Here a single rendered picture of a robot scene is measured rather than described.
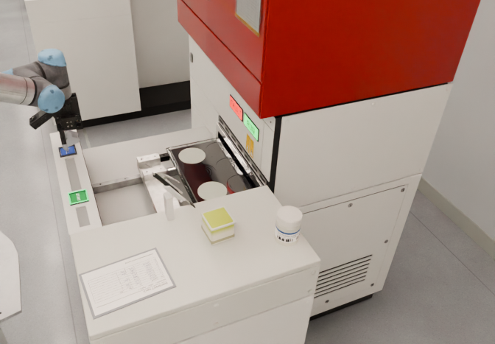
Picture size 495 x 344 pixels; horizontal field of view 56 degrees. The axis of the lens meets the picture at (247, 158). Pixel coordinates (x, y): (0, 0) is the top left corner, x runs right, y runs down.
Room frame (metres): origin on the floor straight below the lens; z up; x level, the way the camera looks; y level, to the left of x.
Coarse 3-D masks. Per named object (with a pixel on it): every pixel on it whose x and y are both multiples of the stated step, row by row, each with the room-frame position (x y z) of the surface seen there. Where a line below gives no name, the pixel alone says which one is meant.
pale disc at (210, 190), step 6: (204, 186) 1.23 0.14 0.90; (210, 186) 1.24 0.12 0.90; (216, 186) 1.24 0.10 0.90; (222, 186) 1.24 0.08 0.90; (198, 192) 1.20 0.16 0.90; (204, 192) 1.20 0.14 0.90; (210, 192) 1.20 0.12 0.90; (216, 192) 1.21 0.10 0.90; (222, 192) 1.21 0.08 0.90; (204, 198) 1.17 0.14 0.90; (210, 198) 1.18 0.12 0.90
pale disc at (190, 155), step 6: (186, 150) 1.44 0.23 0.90; (192, 150) 1.44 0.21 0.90; (198, 150) 1.44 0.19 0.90; (180, 156) 1.40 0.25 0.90; (186, 156) 1.40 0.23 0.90; (192, 156) 1.40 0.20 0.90; (198, 156) 1.40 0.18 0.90; (204, 156) 1.41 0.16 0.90; (186, 162) 1.36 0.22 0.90; (192, 162) 1.37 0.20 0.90; (198, 162) 1.37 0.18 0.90
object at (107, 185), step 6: (168, 168) 1.39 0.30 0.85; (168, 174) 1.37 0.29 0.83; (174, 174) 1.38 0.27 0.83; (114, 180) 1.29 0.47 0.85; (120, 180) 1.30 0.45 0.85; (126, 180) 1.30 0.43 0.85; (132, 180) 1.31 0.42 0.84; (138, 180) 1.32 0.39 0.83; (96, 186) 1.26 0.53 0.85; (102, 186) 1.26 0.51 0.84; (108, 186) 1.27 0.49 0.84; (114, 186) 1.28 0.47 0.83; (120, 186) 1.29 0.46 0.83; (126, 186) 1.30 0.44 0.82; (96, 192) 1.25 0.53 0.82
